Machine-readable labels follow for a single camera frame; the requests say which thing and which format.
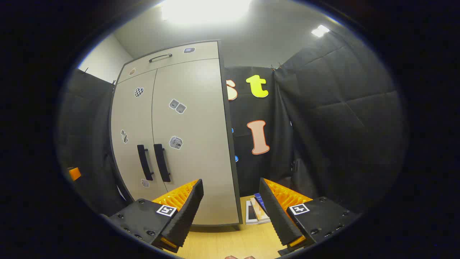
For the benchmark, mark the black backdrop cloth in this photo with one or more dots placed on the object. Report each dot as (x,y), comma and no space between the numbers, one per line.
(341,126)
(86,126)

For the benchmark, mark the grey double-door shoe cabinet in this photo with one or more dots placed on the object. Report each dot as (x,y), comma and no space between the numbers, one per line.
(233,162)

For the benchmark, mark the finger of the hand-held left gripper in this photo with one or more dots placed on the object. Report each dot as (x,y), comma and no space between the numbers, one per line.
(74,174)

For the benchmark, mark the tan book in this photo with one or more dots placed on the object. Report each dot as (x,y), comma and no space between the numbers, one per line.
(260,214)

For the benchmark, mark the small ceiling light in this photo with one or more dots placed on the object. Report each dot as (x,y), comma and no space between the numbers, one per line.
(320,31)

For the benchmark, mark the white book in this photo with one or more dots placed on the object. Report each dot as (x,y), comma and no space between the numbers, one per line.
(250,214)

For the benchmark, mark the grey cabinet door dice stickers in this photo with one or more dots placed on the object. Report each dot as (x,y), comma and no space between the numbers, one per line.
(201,118)

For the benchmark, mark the large ceiling light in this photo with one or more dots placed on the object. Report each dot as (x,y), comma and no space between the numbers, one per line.
(205,9)

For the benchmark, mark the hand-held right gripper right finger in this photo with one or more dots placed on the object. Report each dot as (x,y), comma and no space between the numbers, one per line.
(275,216)

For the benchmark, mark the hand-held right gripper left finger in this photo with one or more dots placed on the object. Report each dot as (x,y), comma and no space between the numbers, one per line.
(188,212)

